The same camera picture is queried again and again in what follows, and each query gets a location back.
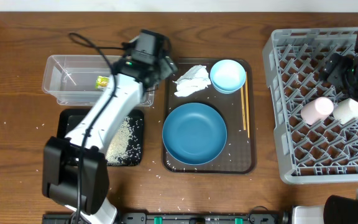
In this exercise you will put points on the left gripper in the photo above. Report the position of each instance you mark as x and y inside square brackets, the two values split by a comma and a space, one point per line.
[169, 65]

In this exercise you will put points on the small white cup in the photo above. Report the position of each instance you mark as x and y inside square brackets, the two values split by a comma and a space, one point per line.
[346, 110]

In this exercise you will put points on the green yellow snack wrapper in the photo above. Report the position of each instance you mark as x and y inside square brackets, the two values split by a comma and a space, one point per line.
[101, 82]

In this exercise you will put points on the white tissue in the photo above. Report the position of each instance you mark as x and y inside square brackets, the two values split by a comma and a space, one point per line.
[195, 79]

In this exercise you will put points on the pink plastic cup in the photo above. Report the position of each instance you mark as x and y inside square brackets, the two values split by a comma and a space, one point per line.
[318, 109]

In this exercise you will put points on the light blue bowl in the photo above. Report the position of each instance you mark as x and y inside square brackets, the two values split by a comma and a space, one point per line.
[227, 76]

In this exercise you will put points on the dark blue plate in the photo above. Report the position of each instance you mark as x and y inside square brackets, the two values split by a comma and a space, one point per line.
[194, 134]

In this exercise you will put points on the white rice pile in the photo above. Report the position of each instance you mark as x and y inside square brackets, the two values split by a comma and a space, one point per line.
[125, 148]

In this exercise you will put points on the wooden chopstick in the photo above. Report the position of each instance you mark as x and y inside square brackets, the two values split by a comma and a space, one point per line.
[243, 109]
[247, 106]

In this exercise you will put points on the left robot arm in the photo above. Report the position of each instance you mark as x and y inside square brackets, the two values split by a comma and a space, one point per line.
[75, 171]

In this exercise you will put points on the grey dishwasher rack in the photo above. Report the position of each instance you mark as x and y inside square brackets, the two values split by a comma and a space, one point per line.
[325, 151]

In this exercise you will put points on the clear plastic bin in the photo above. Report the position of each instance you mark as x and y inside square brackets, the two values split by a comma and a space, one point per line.
[71, 79]

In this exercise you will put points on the black plastic tray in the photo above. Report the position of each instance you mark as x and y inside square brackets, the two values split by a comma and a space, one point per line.
[69, 118]

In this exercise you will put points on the brown serving tray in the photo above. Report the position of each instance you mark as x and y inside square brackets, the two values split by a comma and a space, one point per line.
[239, 153]

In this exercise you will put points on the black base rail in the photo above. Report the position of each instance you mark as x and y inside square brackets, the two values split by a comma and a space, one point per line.
[255, 218]

